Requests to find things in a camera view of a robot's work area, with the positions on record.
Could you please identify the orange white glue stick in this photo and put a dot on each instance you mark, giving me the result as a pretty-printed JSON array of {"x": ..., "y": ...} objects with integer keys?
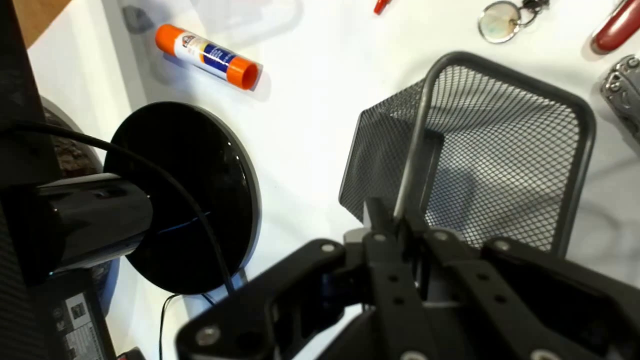
[{"x": 207, "y": 55}]

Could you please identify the red pocket knife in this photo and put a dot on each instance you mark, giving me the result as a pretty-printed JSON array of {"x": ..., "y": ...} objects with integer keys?
[{"x": 617, "y": 31}]

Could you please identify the round wood slab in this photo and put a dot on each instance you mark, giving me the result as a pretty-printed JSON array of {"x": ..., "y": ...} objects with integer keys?
[{"x": 67, "y": 153}]

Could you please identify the dark mesh bin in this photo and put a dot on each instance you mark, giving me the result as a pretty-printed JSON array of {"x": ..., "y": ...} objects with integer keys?
[{"x": 507, "y": 166}]

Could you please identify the grey multitool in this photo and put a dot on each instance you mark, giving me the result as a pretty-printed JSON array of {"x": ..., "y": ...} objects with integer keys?
[{"x": 626, "y": 93}]

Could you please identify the black round monitor stand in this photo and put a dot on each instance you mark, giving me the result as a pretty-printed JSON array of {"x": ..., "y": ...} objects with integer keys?
[{"x": 200, "y": 173}]

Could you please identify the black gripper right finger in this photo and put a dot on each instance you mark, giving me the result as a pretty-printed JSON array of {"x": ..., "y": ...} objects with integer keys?
[{"x": 533, "y": 301}]

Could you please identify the small red item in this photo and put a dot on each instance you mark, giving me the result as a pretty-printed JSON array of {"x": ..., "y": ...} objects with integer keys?
[{"x": 380, "y": 5}]

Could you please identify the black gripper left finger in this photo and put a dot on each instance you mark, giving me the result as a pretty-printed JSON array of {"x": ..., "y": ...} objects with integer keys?
[{"x": 393, "y": 301}]

